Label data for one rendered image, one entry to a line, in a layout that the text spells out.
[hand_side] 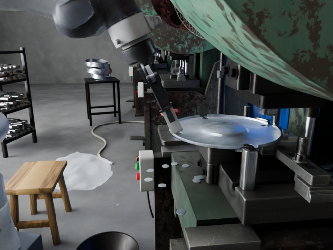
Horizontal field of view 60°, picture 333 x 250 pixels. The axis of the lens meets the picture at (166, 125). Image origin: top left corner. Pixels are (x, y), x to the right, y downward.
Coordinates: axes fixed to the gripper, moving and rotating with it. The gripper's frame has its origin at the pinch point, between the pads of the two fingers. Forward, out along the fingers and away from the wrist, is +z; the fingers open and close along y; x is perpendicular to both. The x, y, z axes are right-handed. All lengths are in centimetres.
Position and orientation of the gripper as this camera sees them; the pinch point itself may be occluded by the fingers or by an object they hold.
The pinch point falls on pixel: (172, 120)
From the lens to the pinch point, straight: 72.0
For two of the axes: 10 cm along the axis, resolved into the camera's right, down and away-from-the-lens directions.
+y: 1.5, 2.9, -9.5
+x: 9.0, -4.4, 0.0
